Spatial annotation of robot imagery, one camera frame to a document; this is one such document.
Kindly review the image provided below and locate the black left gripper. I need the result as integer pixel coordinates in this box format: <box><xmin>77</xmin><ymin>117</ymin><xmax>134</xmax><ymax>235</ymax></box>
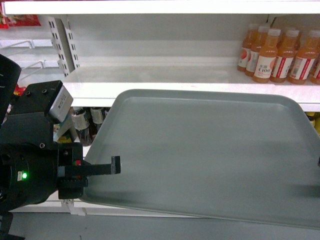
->
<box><xmin>0</xmin><ymin>142</ymin><xmax>121</xmax><ymax>214</ymax></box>

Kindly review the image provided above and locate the grey metal tray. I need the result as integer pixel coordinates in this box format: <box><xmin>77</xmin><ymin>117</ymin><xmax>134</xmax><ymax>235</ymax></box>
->
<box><xmin>81</xmin><ymin>89</ymin><xmax>320</xmax><ymax>229</ymax></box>

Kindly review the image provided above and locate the dark soda bottle middle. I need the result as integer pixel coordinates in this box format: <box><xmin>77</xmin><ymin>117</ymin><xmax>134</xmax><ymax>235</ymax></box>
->
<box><xmin>90</xmin><ymin>107</ymin><xmax>108</xmax><ymax>132</ymax></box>

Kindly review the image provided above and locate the dark soda bottle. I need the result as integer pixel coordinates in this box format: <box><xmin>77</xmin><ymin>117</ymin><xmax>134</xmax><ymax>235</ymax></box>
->
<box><xmin>71</xmin><ymin>106</ymin><xmax>93</xmax><ymax>147</ymax></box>
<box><xmin>90</xmin><ymin>107</ymin><xmax>108</xmax><ymax>132</ymax></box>

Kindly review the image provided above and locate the dark soda bottle left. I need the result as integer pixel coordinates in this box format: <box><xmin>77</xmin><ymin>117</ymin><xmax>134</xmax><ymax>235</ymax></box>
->
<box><xmin>71</xmin><ymin>106</ymin><xmax>93</xmax><ymax>147</ymax></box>

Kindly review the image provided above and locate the white middle shelf board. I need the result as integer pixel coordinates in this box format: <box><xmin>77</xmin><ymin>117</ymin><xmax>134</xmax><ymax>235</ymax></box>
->
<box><xmin>62</xmin><ymin>66</ymin><xmax>320</xmax><ymax>112</ymax></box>

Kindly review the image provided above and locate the white shelf board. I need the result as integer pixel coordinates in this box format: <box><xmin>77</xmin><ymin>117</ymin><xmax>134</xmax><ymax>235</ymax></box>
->
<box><xmin>62</xmin><ymin>66</ymin><xmax>320</xmax><ymax>112</ymax></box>
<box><xmin>1</xmin><ymin>0</ymin><xmax>320</xmax><ymax>15</ymax></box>

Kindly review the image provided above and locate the white slotted shelf upright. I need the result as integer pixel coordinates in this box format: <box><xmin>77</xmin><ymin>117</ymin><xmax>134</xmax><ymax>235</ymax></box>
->
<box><xmin>48</xmin><ymin>16</ymin><xmax>80</xmax><ymax>77</ymax></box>

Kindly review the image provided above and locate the red chili snack bag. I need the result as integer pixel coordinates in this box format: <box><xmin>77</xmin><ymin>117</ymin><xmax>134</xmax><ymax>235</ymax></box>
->
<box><xmin>0</xmin><ymin>13</ymin><xmax>41</xmax><ymax>29</ymax></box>

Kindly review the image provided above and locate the orange juice bottle front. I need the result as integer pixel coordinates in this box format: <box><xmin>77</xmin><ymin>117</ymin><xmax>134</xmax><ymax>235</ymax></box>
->
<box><xmin>252</xmin><ymin>28</ymin><xmax>281</xmax><ymax>84</ymax></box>

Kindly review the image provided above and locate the white upper shelf board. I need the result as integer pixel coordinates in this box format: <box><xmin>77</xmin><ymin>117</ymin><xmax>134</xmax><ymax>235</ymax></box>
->
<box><xmin>1</xmin><ymin>0</ymin><xmax>320</xmax><ymax>15</ymax></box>

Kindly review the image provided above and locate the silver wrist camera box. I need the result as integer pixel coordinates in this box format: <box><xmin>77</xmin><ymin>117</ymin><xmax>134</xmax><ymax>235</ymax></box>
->
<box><xmin>48</xmin><ymin>86</ymin><xmax>74</xmax><ymax>124</ymax></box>

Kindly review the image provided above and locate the white wire hook lower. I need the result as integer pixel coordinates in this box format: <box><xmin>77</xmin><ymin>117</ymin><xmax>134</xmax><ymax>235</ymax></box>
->
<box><xmin>17</xmin><ymin>59</ymin><xmax>60</xmax><ymax>75</ymax></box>

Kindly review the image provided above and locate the white wire hook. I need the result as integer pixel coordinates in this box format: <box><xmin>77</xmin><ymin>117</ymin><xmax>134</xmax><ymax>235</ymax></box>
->
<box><xmin>17</xmin><ymin>59</ymin><xmax>60</xmax><ymax>75</ymax></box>
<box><xmin>0</xmin><ymin>39</ymin><xmax>53</xmax><ymax>53</ymax></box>

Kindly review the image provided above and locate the white wire hook upper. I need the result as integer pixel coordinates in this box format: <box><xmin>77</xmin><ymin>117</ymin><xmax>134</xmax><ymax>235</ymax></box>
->
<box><xmin>0</xmin><ymin>39</ymin><xmax>53</xmax><ymax>53</ymax></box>

